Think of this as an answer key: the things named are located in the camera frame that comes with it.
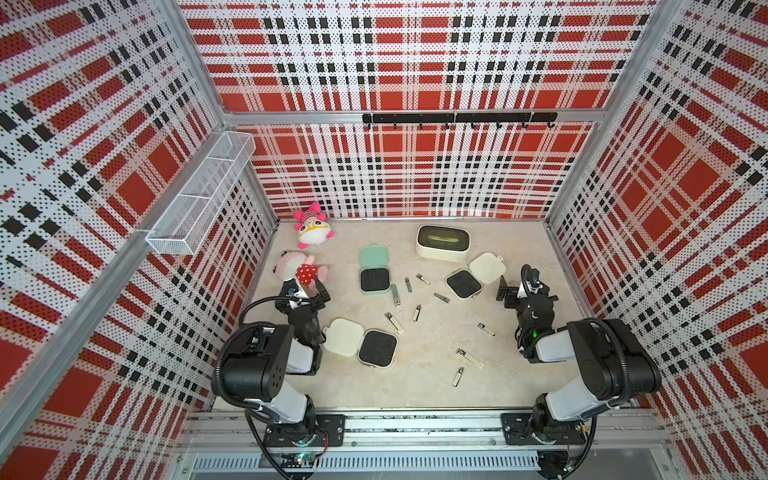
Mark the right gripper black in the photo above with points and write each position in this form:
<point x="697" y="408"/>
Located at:
<point x="513" y="293"/>

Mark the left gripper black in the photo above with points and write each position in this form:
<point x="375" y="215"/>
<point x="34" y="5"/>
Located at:
<point x="316" y="300"/>

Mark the cream case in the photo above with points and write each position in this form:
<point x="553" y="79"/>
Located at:
<point x="483" y="271"/>
<point x="371" y="347"/>

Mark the large cream nail clipper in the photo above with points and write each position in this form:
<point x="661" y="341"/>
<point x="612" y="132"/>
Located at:
<point x="395" y="323"/>

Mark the small clipper front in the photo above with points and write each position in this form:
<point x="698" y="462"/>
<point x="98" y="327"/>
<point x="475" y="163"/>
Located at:
<point x="457" y="377"/>

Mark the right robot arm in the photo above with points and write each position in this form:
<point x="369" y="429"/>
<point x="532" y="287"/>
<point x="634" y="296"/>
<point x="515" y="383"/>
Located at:
<point x="614" y="367"/>

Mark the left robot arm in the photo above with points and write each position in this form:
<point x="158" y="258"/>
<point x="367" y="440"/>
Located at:
<point x="252" y="366"/>

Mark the green nail clipper case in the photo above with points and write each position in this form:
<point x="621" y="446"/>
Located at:
<point x="375" y="277"/>

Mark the large clipper near front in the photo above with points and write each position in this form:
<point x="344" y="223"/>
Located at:
<point x="472" y="359"/>

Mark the green clipper right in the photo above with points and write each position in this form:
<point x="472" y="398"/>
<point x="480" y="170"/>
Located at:
<point x="441" y="297"/>

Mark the large green nail clipper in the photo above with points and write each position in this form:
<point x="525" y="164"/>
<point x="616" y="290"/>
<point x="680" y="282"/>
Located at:
<point x="395" y="295"/>

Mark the pink doll red dress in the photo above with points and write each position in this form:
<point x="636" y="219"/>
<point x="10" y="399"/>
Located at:
<point x="302" y="268"/>

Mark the pink owl plush toy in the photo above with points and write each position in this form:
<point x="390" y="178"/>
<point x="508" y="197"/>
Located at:
<point x="312" y="227"/>

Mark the cream tissue box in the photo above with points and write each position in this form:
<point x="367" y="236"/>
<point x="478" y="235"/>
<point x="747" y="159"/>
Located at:
<point x="443" y="243"/>

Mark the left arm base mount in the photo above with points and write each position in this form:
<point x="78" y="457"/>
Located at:
<point x="315" y="431"/>

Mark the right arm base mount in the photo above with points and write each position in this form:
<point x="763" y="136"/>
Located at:
<point x="519" y="428"/>

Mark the white wire mesh basket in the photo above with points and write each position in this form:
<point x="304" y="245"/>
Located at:
<point x="215" y="170"/>

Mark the aluminium front rail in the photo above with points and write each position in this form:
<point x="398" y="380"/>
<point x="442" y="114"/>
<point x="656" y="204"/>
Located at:
<point x="458" y="443"/>

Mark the black wall hook rail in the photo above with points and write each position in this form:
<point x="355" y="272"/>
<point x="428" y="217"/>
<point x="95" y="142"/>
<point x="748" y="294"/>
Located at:
<point x="420" y="119"/>

